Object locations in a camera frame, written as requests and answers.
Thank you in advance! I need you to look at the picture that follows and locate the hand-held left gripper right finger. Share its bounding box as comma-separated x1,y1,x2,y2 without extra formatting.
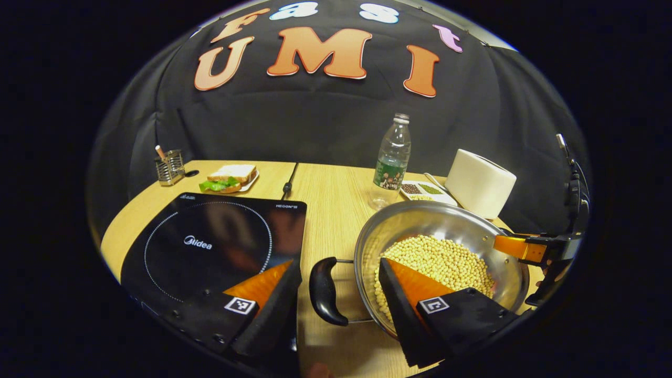
378,257,526,368

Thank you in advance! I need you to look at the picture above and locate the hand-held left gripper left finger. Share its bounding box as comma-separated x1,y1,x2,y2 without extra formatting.
157,259,303,368

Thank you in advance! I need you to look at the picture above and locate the black induction cooktop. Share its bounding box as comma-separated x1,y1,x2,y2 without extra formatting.
120,192,308,352

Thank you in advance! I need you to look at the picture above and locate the stainless steel pot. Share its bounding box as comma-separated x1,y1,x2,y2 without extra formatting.
309,199,531,339

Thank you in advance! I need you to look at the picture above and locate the pile of soybeans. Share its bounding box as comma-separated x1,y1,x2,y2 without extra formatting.
374,235,495,323

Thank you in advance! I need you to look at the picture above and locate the white toaster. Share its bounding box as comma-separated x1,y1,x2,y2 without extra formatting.
445,149,518,220

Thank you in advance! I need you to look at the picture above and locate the white divided plate with beans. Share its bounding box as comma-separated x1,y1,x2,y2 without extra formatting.
399,180,458,206

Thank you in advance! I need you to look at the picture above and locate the clear plastic bottle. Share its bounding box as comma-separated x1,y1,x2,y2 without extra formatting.
369,113,412,211

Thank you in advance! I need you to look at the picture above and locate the sandwich with lettuce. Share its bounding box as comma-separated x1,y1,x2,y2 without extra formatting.
198,164,258,194

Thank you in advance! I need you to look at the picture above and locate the black backdrop cloth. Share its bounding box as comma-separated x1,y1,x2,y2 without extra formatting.
87,0,594,237

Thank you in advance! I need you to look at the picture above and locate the black cable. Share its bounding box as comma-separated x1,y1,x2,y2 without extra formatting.
281,162,300,200

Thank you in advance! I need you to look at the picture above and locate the metal wire holder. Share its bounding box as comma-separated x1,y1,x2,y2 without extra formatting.
154,150,186,187

